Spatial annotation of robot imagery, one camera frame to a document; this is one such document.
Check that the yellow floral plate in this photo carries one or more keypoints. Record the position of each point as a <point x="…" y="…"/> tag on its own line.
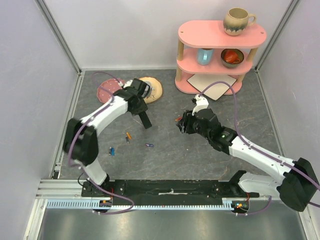
<point x="156" y="89"/>

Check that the white square plate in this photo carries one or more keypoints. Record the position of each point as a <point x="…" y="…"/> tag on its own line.
<point x="201" y="81"/>

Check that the pink three-tier shelf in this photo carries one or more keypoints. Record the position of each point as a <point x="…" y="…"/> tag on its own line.
<point x="209" y="34"/>

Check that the light blue mug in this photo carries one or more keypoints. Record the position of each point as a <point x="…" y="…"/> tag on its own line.
<point x="204" y="56"/>

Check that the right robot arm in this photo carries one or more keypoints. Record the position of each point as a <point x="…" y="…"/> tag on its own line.
<point x="293" y="181"/>

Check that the dark patterned bowl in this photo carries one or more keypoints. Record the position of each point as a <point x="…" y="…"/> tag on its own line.
<point x="232" y="66"/>

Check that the pink dotted plate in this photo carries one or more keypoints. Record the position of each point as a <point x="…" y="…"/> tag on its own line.
<point x="108" y="88"/>

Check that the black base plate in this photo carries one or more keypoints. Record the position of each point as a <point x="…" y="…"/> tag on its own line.
<point x="174" y="192"/>

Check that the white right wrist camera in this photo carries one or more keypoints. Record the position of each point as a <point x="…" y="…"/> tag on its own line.
<point x="200" y="102"/>

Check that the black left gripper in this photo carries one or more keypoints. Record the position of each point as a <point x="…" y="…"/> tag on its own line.
<point x="143" y="107"/>

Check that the black remote control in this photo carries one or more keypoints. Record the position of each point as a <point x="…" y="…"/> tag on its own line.
<point x="145" y="120"/>

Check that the beige ceramic mug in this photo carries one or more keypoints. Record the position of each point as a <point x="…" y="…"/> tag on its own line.
<point x="236" y="20"/>

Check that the red cup in bowl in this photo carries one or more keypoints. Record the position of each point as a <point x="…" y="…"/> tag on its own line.
<point x="231" y="57"/>

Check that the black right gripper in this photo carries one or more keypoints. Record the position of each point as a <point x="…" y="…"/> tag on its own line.
<point x="188" y="124"/>

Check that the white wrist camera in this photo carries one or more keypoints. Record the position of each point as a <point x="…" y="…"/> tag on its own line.
<point x="200" y="102"/>
<point x="125" y="84"/>

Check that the blue silver battery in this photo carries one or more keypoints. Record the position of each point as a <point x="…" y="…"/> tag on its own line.
<point x="111" y="151"/>

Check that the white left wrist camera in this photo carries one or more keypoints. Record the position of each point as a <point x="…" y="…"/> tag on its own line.
<point x="125" y="84"/>

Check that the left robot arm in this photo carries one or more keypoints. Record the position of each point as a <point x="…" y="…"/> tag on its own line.
<point x="81" y="136"/>

